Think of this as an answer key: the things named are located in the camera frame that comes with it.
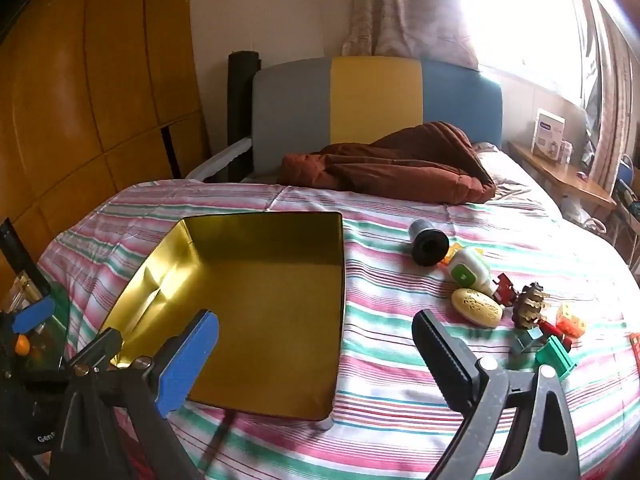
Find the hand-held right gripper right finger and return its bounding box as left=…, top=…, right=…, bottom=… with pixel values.
left=411, top=309, right=581, bottom=480

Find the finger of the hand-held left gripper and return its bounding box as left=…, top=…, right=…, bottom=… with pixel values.
left=0, top=217, right=55, bottom=335

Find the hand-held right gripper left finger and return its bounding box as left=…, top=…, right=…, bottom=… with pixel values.
left=50, top=310, right=221, bottom=480

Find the cream oval soap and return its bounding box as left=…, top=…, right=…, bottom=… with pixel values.
left=451, top=287, right=503, bottom=329

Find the light blue plastic piece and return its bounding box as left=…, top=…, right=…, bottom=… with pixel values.
left=510, top=331, right=546, bottom=358

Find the red toy block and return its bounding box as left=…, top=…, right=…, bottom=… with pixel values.
left=492, top=272, right=521, bottom=307

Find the brown pine cone toy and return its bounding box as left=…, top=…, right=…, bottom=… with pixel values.
left=512, top=282, right=549, bottom=331

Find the gold tin box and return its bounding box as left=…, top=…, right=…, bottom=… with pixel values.
left=97, top=211, right=346, bottom=422

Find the red plastic cylinder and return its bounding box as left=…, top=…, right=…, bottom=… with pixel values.
left=537, top=320, right=573, bottom=351

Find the grey jar with black lid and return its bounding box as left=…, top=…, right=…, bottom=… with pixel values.
left=408, top=219, right=449, bottom=266

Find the green plastic spool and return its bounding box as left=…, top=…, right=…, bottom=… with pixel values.
left=535, top=335, right=578, bottom=381

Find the green plastic item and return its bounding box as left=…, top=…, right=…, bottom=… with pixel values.
left=47, top=282, right=72, bottom=366

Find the striped bed sheet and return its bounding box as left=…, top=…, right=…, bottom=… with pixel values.
left=37, top=180, right=640, bottom=480

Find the pale floral pillow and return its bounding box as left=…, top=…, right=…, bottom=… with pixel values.
left=472, top=142, right=533, bottom=197

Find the brown quilt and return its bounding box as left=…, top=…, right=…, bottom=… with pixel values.
left=277, top=121, right=497, bottom=205

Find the wooden side shelf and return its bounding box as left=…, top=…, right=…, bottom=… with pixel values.
left=507, top=140, right=617, bottom=211

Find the wooden wardrobe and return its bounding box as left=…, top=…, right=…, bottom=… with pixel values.
left=0, top=0, right=211, bottom=281

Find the black rolled mat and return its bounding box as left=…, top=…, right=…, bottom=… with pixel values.
left=227, top=51, right=262, bottom=181

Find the grey yellow blue headboard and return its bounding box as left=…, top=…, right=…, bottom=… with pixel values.
left=250, top=56, right=503, bottom=181

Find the sheer window curtain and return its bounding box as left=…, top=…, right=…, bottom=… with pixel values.
left=567, top=0, right=640, bottom=191

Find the pale patterned curtain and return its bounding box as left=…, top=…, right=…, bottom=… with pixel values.
left=342, top=0, right=482, bottom=68

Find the white bed rail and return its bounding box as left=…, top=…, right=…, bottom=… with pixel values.
left=185, top=137, right=253, bottom=182

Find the white picture frame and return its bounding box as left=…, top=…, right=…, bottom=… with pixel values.
left=531, top=109, right=567, bottom=161

